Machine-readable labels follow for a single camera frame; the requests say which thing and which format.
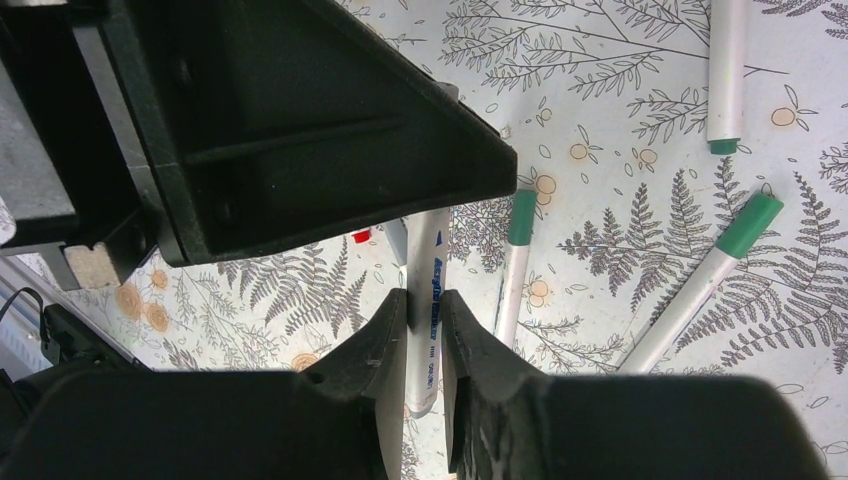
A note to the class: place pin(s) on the red capped white marker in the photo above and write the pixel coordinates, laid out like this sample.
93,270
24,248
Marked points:
362,236

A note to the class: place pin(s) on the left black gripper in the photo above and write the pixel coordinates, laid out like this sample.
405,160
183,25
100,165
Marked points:
64,179

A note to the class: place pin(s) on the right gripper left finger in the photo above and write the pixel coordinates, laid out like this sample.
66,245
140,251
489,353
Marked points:
340,418

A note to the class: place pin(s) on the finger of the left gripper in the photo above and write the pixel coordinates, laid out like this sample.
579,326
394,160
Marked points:
255,127

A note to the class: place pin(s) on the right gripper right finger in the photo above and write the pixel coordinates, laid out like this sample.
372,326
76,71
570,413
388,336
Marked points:
506,419

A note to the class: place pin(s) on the dark green capped marker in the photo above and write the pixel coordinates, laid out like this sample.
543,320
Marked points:
517,250

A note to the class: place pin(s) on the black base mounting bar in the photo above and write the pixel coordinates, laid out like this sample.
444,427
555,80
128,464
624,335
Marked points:
68,345

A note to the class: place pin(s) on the grey capped slanted marker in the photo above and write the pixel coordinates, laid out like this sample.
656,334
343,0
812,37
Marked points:
427,256

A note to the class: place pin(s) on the teal green capped marker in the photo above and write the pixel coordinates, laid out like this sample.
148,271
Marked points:
731,246

